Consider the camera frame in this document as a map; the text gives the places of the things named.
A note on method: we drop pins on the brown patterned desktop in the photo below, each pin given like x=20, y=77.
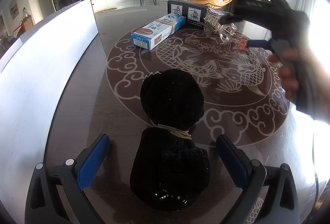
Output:
x=232, y=110

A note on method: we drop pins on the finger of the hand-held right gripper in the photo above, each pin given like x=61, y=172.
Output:
x=259, y=43
x=247, y=10

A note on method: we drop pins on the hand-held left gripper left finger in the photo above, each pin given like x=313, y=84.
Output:
x=91, y=159

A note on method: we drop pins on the blue and white carton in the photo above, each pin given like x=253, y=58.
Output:
x=157, y=32

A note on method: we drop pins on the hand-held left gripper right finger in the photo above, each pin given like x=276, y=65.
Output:
x=232, y=162

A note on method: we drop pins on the black box with calligraphy prints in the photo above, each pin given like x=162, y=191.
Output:
x=185, y=11

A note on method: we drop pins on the framed wall painting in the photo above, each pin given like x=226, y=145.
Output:
x=13, y=8

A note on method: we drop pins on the person's right hand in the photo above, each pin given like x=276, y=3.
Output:
x=290, y=84

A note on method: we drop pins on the black fuzzy hat bundle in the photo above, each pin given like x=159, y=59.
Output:
x=170, y=162

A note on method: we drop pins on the wooden sideboard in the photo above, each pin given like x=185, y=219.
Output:
x=24, y=25

